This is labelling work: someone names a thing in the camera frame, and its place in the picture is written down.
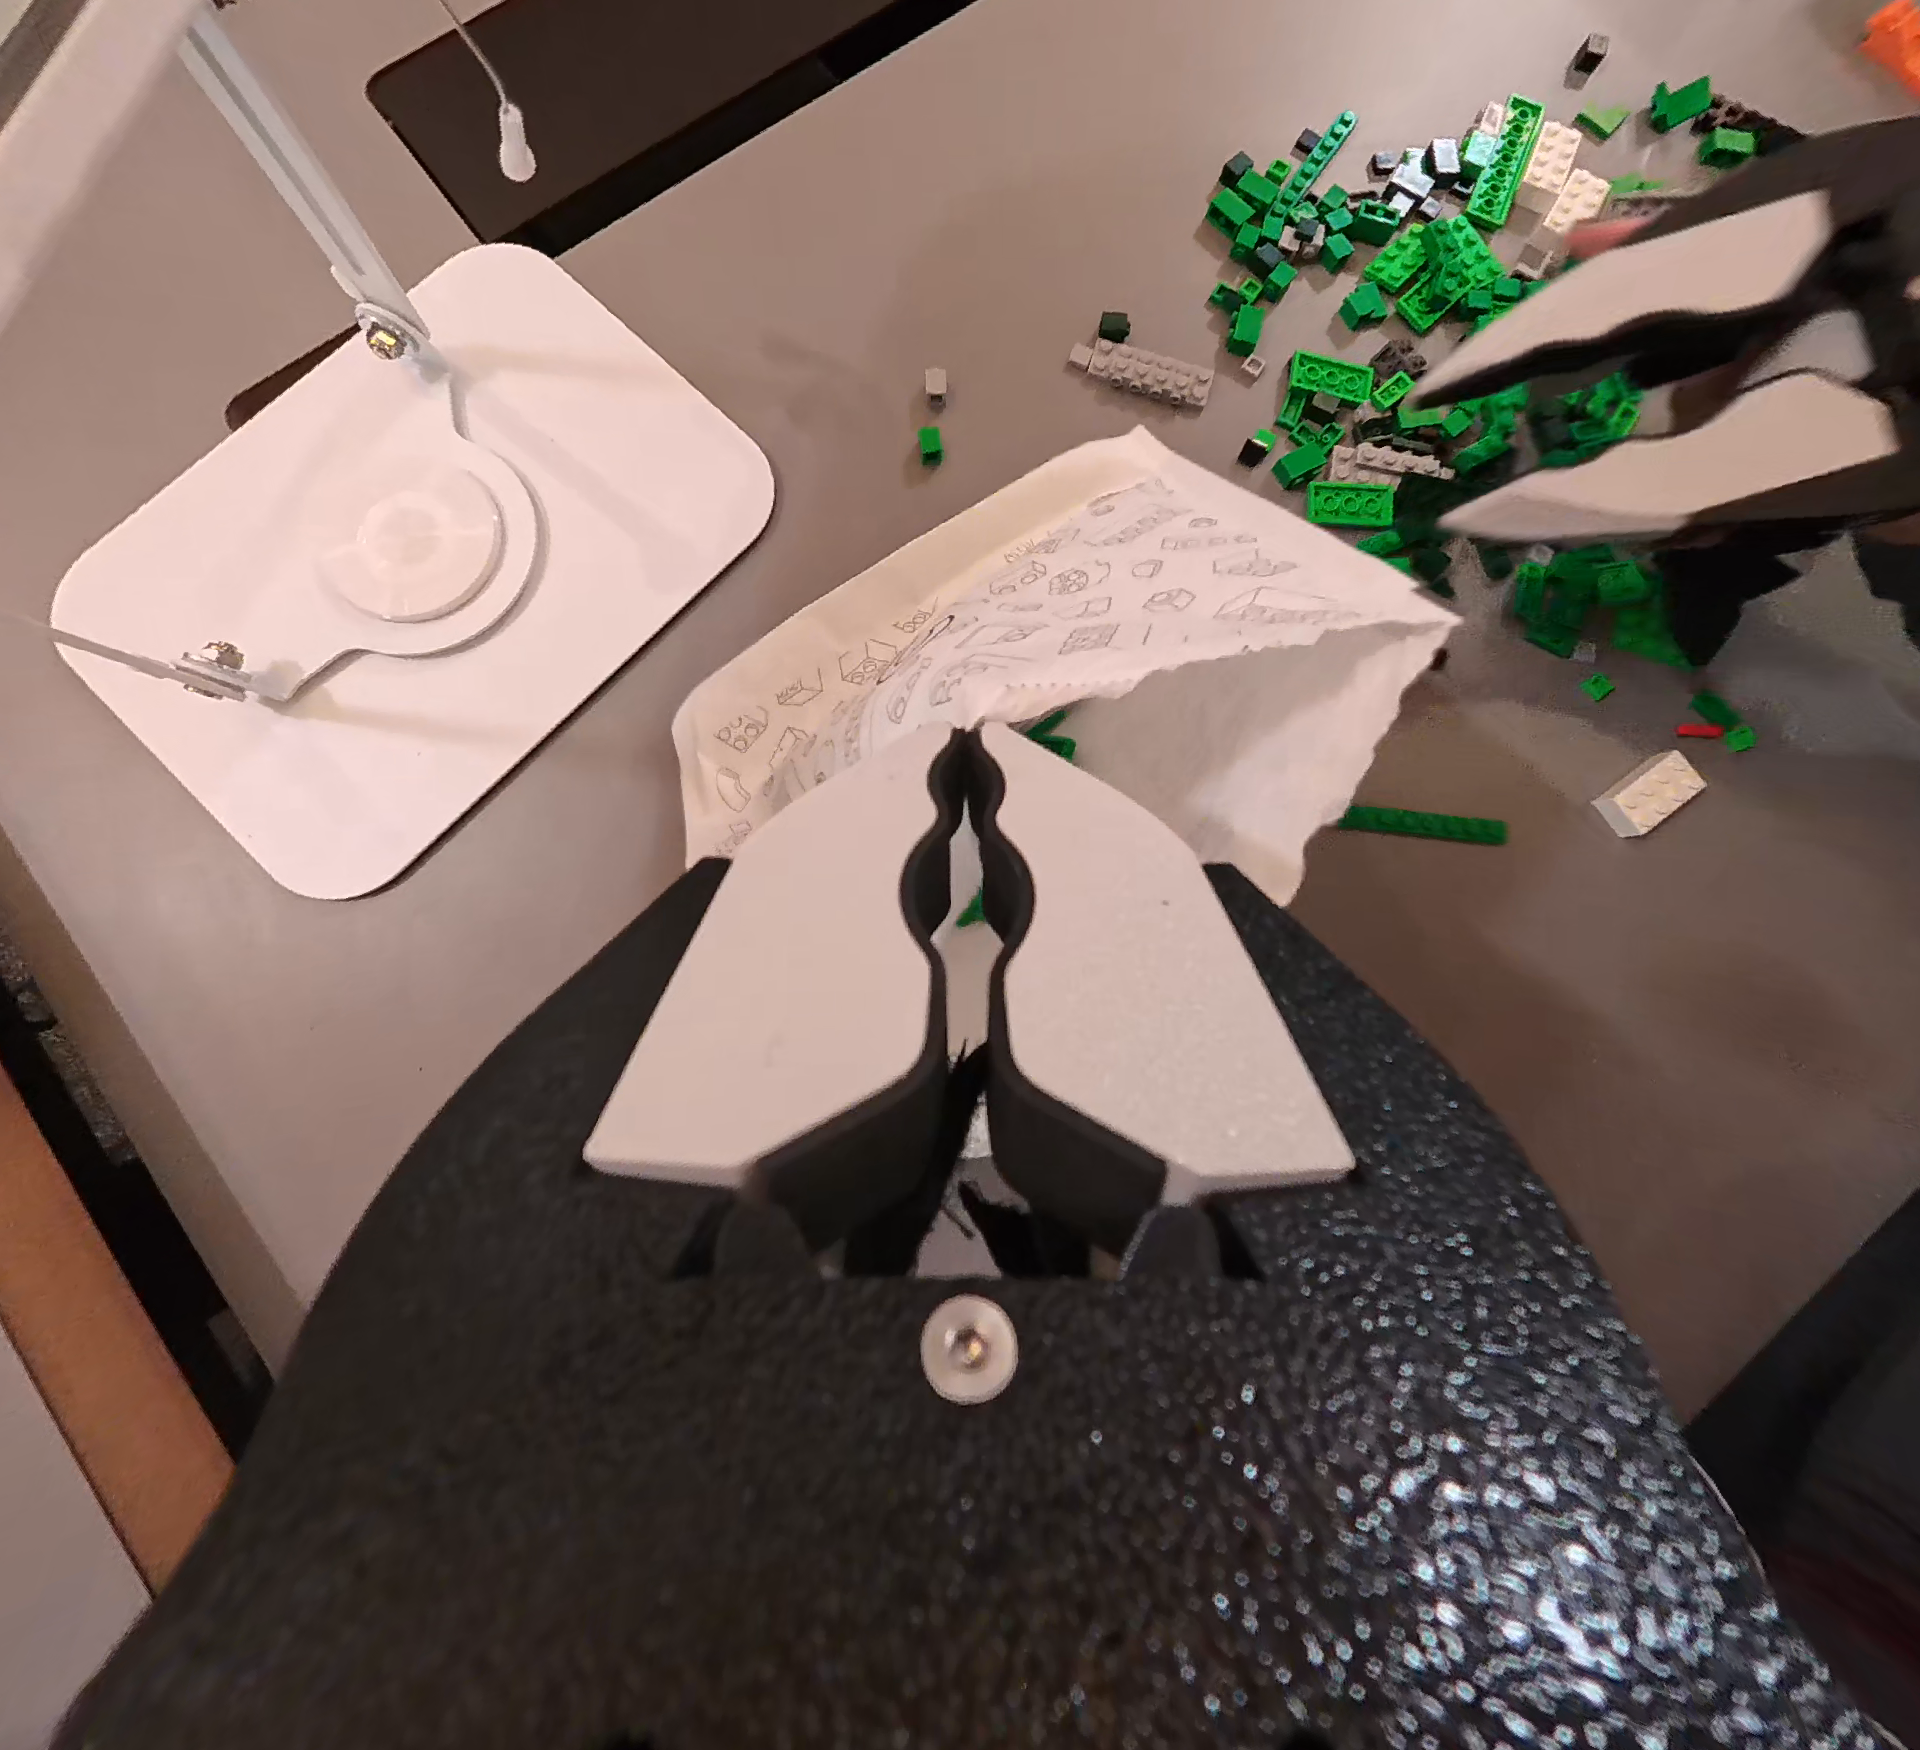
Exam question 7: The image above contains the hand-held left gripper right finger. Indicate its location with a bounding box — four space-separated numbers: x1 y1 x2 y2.
961 717 1361 1281

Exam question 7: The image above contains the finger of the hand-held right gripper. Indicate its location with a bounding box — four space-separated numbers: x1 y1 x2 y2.
1412 195 1844 409
1437 365 1903 548

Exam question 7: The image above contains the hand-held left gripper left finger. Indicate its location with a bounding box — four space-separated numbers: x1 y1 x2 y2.
580 727 986 1281

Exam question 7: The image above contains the pile of green toy bricks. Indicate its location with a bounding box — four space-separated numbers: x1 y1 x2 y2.
1199 71 1824 750

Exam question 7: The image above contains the white printed paper bag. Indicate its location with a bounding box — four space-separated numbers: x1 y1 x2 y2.
671 425 1464 908

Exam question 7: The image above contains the grey desk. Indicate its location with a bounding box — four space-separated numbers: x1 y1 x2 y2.
0 0 1920 1421

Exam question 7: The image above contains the black desk panel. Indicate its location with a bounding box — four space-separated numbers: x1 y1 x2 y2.
366 0 988 258

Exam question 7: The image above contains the white toy brick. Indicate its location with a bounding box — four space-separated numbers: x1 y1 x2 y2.
1590 748 1713 842

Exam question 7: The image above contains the long thin green plate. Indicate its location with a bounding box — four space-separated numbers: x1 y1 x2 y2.
1341 802 1509 849

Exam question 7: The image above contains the light grey toy plate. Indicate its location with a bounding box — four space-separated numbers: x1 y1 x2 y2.
1068 338 1219 409

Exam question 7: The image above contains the white book stand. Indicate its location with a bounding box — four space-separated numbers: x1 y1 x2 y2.
0 0 777 902

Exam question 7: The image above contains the wooden side table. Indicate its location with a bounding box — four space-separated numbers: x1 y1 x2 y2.
0 1061 242 1750

